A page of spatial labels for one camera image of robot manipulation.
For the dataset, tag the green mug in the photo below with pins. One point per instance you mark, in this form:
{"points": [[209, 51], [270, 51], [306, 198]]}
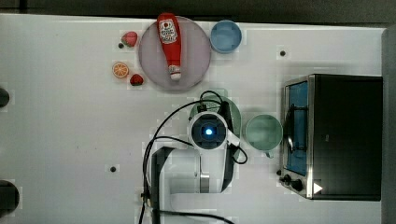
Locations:
{"points": [[264, 133]]}

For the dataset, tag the large toy strawberry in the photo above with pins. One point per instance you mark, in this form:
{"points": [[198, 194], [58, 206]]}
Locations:
{"points": [[129, 40]]}

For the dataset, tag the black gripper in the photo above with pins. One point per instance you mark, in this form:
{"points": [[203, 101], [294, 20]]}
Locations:
{"points": [[214, 115]]}

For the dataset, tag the toy orange slice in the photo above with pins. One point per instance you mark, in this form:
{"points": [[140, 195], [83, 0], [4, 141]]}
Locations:
{"points": [[120, 70]]}

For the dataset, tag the purple round plate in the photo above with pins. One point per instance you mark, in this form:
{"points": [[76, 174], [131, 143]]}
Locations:
{"points": [[195, 56]]}

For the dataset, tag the small toy strawberry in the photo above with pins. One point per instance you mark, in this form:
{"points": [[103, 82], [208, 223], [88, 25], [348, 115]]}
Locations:
{"points": [[136, 80]]}

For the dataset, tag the black cylinder post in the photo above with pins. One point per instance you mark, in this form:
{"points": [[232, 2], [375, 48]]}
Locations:
{"points": [[4, 97], [9, 197]]}

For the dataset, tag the red ketchup bottle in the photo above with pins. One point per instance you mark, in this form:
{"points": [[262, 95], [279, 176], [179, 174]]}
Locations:
{"points": [[170, 39]]}

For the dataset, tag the green oval strainer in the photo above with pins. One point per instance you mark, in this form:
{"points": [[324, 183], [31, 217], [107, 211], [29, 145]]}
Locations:
{"points": [[236, 116]]}

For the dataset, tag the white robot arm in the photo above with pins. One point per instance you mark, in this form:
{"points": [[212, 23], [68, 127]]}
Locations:
{"points": [[205, 166]]}

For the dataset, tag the blue bowl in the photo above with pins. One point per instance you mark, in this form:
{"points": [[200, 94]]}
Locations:
{"points": [[225, 37]]}

